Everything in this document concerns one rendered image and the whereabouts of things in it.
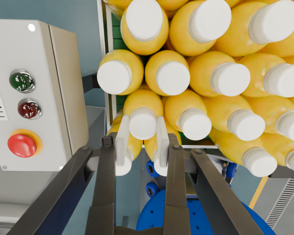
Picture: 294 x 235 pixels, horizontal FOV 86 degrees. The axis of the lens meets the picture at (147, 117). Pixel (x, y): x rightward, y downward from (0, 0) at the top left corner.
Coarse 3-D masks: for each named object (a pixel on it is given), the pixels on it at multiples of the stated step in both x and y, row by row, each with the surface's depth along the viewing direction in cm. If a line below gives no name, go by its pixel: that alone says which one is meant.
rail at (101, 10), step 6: (102, 0) 26; (102, 6) 26; (102, 12) 27; (102, 18) 27; (102, 24) 27; (102, 30) 28; (102, 36) 28; (102, 42) 28; (102, 48) 29; (108, 48) 31; (102, 54) 29; (108, 96) 32; (108, 102) 32; (108, 108) 33; (108, 114) 33; (108, 120) 34; (108, 126) 34
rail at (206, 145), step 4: (184, 140) 38; (188, 140) 38; (192, 140) 38; (196, 140) 38; (200, 140) 38; (204, 140) 38; (208, 140) 38; (184, 144) 36; (188, 144) 36; (192, 144) 36; (196, 144) 37; (200, 144) 37; (204, 144) 37; (208, 144) 37; (212, 144) 37
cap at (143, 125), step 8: (136, 112) 21; (144, 112) 21; (136, 120) 20; (144, 120) 20; (152, 120) 20; (136, 128) 21; (144, 128) 21; (152, 128) 21; (136, 136) 21; (144, 136) 21; (152, 136) 21
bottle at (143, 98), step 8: (144, 80) 37; (144, 88) 28; (128, 96) 27; (136, 96) 24; (144, 96) 24; (152, 96) 25; (128, 104) 24; (136, 104) 23; (144, 104) 23; (152, 104) 23; (160, 104) 25; (128, 112) 24; (152, 112) 22; (160, 112) 24
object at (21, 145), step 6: (12, 138) 20; (18, 138) 20; (24, 138) 20; (30, 138) 21; (12, 144) 21; (18, 144) 21; (24, 144) 21; (30, 144) 21; (12, 150) 21; (18, 150) 21; (24, 150) 21; (30, 150) 21; (18, 156) 21; (24, 156) 21; (30, 156) 21
